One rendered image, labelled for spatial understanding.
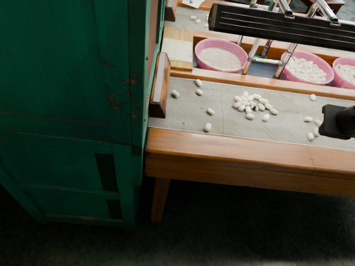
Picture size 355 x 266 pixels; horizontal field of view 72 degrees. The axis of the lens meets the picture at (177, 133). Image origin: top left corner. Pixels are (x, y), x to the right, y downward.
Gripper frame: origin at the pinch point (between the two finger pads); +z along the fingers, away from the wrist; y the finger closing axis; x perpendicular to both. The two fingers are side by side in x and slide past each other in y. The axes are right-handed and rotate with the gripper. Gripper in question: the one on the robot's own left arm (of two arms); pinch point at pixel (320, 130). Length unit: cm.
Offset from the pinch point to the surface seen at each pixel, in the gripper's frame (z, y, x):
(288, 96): 43, -12, -27
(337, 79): 53, -41, -44
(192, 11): 73, 37, -84
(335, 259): 88, -69, 48
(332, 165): 24.1, -20.2, 4.5
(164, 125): 29, 40, -1
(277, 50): 59, -12, -58
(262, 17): 7.1, 15.5, -34.9
